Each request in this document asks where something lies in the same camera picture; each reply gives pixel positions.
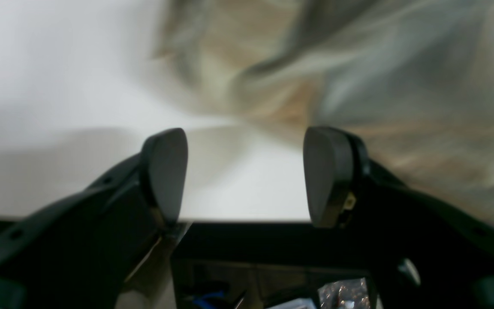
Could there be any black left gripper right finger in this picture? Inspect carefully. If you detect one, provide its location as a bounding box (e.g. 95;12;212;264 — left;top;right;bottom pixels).
303;127;494;309

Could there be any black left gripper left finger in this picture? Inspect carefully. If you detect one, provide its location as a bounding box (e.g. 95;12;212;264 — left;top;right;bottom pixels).
0;128;188;309

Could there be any beige grey T-shirt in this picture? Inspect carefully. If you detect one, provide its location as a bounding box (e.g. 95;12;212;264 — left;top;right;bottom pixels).
157;0;494;225

